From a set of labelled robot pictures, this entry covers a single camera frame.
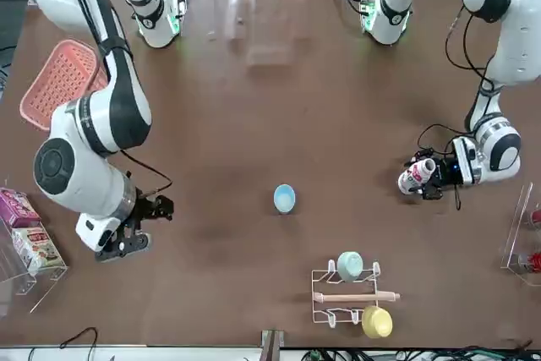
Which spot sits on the yellow ceramic cup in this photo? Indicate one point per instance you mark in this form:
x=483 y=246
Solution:
x=377 y=322

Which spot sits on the white juice bottle red label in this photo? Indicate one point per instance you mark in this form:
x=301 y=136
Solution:
x=412 y=179

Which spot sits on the aluminium camera post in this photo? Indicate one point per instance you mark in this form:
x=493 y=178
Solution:
x=272 y=346

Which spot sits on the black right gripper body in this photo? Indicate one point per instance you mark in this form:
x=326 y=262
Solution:
x=137 y=215

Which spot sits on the green ceramic cup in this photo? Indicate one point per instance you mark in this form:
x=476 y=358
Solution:
x=350 y=266

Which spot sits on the clear acrylic snack shelf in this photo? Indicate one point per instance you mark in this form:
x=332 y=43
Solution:
x=25 y=282

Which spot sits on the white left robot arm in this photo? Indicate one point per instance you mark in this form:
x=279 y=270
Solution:
x=520 y=39

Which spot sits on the white side table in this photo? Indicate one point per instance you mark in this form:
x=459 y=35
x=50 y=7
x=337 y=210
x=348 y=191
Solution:
x=169 y=354

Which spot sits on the blue ceramic cup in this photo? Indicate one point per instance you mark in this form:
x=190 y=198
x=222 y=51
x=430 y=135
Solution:
x=284 y=198

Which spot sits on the white snack packet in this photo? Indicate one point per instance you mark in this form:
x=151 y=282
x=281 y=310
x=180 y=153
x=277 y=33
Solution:
x=38 y=249

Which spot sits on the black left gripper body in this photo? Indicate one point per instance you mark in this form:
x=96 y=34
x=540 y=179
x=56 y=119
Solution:
x=448 y=171

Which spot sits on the clear acrylic bottle shelf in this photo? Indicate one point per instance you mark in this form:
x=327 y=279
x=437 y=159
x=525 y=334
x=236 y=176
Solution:
x=517 y=225

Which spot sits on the purple snack packet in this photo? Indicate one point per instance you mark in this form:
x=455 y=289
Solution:
x=17 y=209

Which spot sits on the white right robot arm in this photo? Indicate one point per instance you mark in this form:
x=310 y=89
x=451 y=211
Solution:
x=84 y=124

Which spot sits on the pink plastic basket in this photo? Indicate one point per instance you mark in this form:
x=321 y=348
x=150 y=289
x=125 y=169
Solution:
x=55 y=78

